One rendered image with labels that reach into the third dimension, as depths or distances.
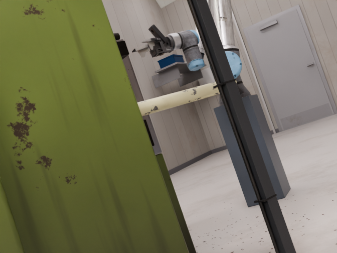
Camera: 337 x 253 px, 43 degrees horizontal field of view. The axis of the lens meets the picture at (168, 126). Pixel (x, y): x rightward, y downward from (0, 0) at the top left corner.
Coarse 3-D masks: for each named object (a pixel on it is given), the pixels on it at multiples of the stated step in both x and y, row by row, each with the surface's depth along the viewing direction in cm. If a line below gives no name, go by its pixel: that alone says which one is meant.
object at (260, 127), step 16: (256, 96) 256; (224, 112) 246; (256, 112) 243; (224, 128) 247; (256, 128) 239; (272, 144) 252; (240, 160) 245; (272, 160) 240; (240, 176) 246; (272, 176) 239
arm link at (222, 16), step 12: (216, 0) 233; (228, 0) 234; (216, 12) 233; (228, 12) 233; (216, 24) 234; (228, 24) 232; (228, 36) 232; (228, 48) 230; (228, 60) 228; (240, 60) 228; (240, 72) 232
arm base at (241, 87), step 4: (240, 84) 248; (240, 88) 247; (244, 88) 248; (240, 92) 247; (244, 92) 246; (248, 92) 249; (220, 96) 252; (244, 96) 245; (220, 100) 252; (220, 104) 252
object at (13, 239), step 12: (0, 180) 91; (0, 192) 90; (0, 204) 90; (0, 216) 89; (12, 216) 91; (0, 228) 89; (12, 228) 90; (0, 240) 88; (12, 240) 89; (0, 252) 88; (12, 252) 89; (24, 252) 90
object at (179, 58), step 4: (168, 56) 750; (172, 56) 749; (176, 56) 759; (180, 56) 776; (160, 60) 757; (164, 60) 755; (168, 60) 752; (172, 60) 749; (176, 60) 752; (180, 60) 770; (160, 64) 759; (164, 64) 756; (168, 64) 753; (160, 68) 760
